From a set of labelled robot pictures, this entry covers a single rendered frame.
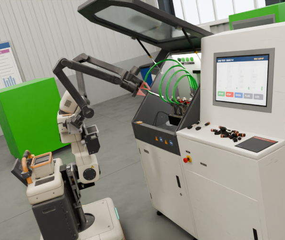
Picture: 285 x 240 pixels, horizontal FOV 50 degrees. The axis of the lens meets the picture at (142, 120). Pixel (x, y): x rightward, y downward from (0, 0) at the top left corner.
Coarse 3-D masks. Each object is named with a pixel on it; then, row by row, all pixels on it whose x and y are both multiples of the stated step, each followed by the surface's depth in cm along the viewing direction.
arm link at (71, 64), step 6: (66, 60) 198; (72, 60) 203; (66, 66) 199; (72, 66) 203; (78, 66) 205; (84, 66) 206; (84, 72) 207; (90, 72) 208; (96, 72) 210; (102, 72) 211; (102, 78) 212; (108, 78) 213; (114, 78) 214
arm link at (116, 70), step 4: (80, 56) 255; (84, 56) 255; (88, 56) 256; (88, 60) 257; (92, 60) 257; (96, 60) 256; (100, 60) 256; (96, 64) 256; (100, 64) 256; (104, 64) 255; (108, 64) 255; (104, 68) 256; (108, 68) 254; (112, 68) 254; (116, 68) 253; (120, 68) 252; (116, 72) 253; (120, 72) 252
